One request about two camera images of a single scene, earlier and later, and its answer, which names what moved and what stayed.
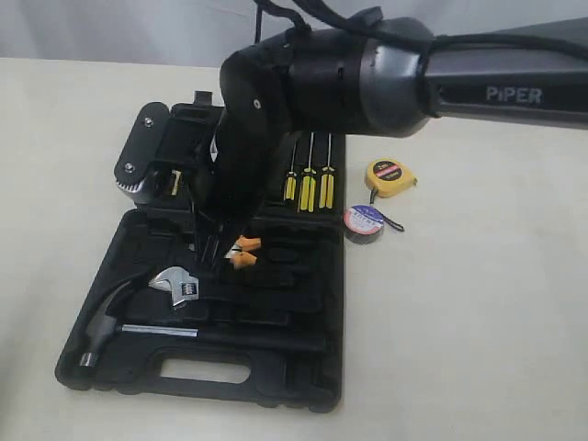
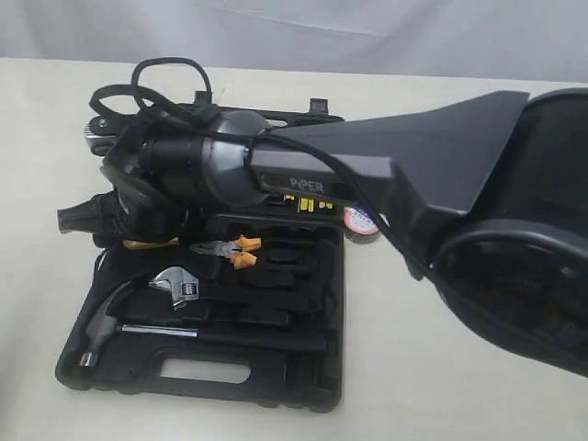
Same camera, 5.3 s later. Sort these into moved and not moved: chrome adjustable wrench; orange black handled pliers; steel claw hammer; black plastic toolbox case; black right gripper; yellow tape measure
Moved: black right gripper; yellow tape measure
Not moved: orange black handled pliers; steel claw hammer; chrome adjustable wrench; black plastic toolbox case
